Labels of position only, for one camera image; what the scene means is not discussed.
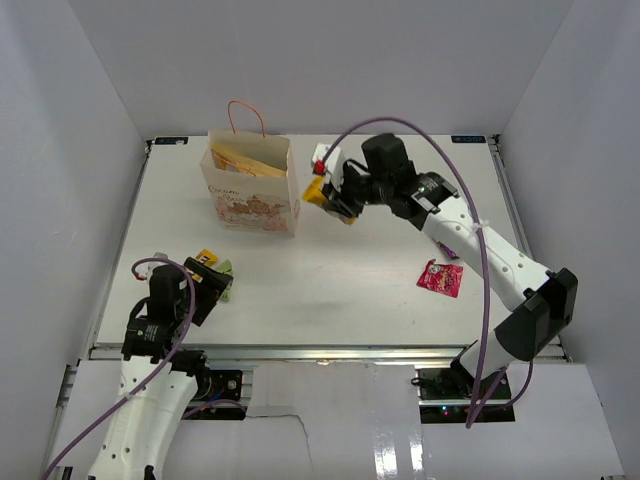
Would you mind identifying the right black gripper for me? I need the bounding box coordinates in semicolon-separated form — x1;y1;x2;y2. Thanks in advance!
322;164;392;219

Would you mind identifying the yellow M&M's candy pack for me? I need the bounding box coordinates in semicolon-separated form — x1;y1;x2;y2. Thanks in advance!
195;249;218;268

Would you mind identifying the green snack packet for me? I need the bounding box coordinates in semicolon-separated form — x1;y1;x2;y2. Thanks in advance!
217;260;234;302

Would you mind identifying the golden chips bag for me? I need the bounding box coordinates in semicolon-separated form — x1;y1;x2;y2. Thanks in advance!
211;143;286;178

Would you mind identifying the purple M&M's candy pack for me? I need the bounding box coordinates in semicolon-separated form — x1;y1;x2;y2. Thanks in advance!
437;242;459;260

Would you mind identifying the red candy packet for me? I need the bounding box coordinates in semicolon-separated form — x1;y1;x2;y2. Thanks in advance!
416;259;464;298

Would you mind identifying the yellow snack bar wrapper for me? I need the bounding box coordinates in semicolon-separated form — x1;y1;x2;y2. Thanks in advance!
301;176;328;208

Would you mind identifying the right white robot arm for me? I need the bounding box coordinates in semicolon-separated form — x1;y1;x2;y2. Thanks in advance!
303;134;578;399

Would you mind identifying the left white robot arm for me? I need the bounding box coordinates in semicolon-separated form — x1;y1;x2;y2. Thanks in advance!
88;250;233;479

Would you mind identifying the white paper gift bag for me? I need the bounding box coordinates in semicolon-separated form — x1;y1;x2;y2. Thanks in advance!
200;121;300;236

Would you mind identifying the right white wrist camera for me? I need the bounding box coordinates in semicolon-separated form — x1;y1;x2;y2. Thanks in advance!
311;143;346;190

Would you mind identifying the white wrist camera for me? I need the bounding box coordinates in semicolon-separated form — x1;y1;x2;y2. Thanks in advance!
131;252;172;282
311;143;346;190

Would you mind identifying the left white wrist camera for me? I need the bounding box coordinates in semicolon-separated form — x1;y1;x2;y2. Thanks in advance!
131;252;172;282

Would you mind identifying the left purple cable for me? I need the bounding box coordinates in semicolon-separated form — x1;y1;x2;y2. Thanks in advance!
39;257;197;480

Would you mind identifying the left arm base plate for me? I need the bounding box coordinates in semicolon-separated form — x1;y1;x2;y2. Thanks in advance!
184;370;246;421

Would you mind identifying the aluminium front rail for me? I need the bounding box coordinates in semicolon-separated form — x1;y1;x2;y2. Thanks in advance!
88;345;566;362

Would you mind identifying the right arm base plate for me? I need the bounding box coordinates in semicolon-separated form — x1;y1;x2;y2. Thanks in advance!
411;368;515;425

